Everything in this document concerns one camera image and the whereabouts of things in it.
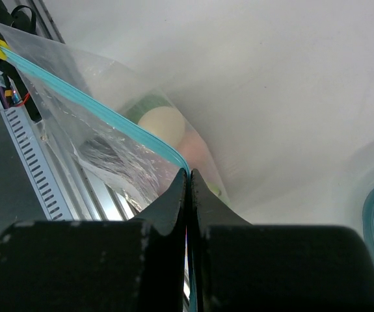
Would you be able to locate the light green toy vegetable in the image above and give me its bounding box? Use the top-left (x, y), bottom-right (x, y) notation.
top-left (207, 183), bottom-right (230, 205)

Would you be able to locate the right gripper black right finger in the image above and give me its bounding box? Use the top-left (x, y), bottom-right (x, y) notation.
top-left (189, 170), bottom-right (374, 311)

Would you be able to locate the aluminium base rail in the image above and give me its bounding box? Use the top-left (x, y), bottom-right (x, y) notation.
top-left (26, 1), bottom-right (140, 221)

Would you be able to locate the peach toy egg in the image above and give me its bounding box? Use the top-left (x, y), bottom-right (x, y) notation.
top-left (177, 131), bottom-right (207, 168)

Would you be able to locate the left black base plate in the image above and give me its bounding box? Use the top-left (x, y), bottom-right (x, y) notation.
top-left (0, 5), bottom-right (44, 123)

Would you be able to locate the white toy onion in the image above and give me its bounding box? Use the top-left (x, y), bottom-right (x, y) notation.
top-left (138, 107), bottom-right (186, 148)

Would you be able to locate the slotted grey cable duct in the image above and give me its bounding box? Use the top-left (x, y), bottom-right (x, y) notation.
top-left (1, 108), bottom-right (72, 221)

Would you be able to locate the green toy bell pepper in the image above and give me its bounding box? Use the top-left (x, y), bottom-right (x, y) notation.
top-left (124, 94), bottom-right (172, 124)

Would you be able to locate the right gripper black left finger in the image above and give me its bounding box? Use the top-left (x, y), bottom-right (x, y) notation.
top-left (0, 170), bottom-right (187, 311)

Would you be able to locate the clear zip bag blue zipper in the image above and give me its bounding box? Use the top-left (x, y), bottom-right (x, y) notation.
top-left (0, 21), bottom-right (232, 312)

